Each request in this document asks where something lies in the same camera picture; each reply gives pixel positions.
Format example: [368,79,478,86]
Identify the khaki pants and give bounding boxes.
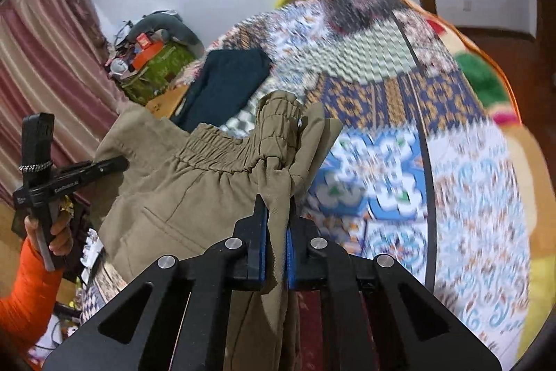
[90,91,342,370]

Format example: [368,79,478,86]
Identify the orange left sleeve forearm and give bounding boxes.
[0,238,63,356]

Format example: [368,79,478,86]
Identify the person's left hand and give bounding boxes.
[25,211,74,256]

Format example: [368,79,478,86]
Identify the striped red curtain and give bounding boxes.
[1,0,127,203]

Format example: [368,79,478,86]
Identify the wooden board with flowers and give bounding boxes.
[146,85,188,119]

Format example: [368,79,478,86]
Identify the patchwork quilt bedspread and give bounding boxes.
[178,0,540,370]

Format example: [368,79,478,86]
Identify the orange box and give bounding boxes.
[132,41,165,71]

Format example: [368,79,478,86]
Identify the green storage box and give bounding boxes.
[120,42,194,105]

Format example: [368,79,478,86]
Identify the grey plush toy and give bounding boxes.
[125,11,204,57]

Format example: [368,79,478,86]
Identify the dark navy folded garment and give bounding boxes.
[172,48,271,132]

